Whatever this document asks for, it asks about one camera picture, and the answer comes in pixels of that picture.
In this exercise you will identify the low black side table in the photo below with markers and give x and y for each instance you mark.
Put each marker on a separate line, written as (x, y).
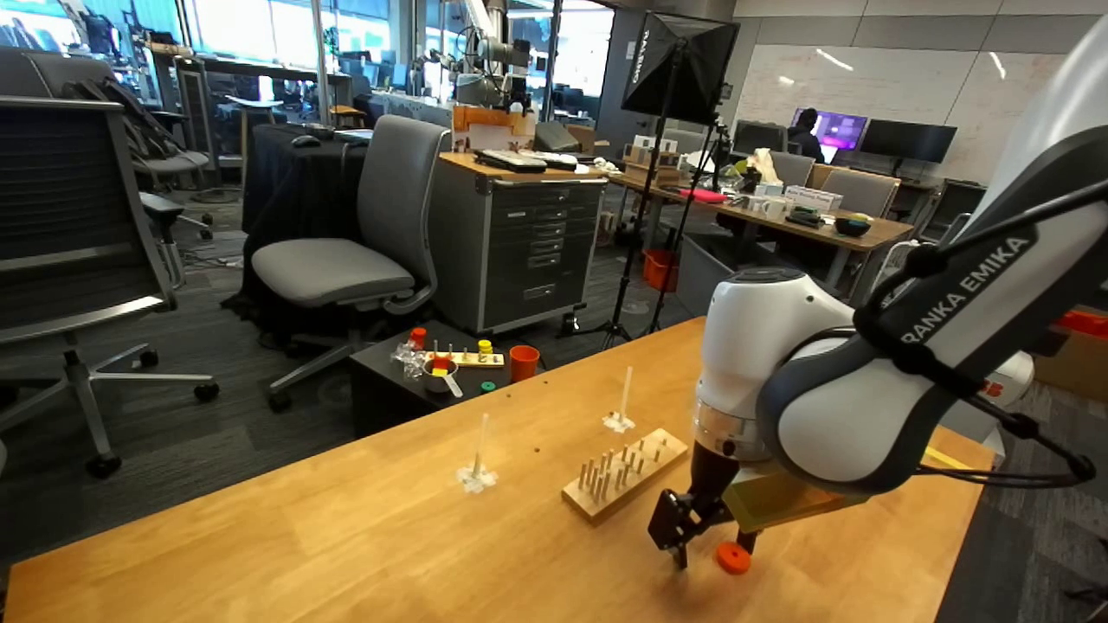
(382, 394)

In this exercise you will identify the orange cup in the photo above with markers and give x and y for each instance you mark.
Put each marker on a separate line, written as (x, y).
(524, 360)

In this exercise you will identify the yellow tape strip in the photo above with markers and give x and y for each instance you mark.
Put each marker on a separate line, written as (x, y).
(943, 462)

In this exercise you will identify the black mesh office chair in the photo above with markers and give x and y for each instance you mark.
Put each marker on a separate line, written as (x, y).
(75, 255)

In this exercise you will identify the black softbox light stand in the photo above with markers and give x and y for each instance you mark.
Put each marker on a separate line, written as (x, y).
(677, 77)

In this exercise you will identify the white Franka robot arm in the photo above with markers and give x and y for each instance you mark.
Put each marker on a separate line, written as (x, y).
(843, 399)

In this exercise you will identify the red bucket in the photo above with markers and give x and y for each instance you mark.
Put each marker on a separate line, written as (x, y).
(660, 269)

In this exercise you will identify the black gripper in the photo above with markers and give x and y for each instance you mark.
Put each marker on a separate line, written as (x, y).
(688, 514)

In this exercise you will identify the clear peg stand left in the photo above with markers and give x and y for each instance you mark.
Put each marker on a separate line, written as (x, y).
(477, 474)

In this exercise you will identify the grey drawer cabinet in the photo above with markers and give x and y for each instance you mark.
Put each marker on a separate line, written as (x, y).
(510, 247)

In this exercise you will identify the grey office chair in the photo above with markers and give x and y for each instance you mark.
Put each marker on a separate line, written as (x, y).
(386, 270)

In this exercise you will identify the colourful toy block set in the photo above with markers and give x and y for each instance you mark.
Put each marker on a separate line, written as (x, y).
(419, 358)

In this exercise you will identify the white peg stand right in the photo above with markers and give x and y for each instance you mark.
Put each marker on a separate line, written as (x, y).
(621, 420)

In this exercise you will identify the wooden peg board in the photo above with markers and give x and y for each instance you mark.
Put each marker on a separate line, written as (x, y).
(614, 474)

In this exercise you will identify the wooden desk background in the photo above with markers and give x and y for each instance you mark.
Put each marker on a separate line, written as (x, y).
(778, 217)

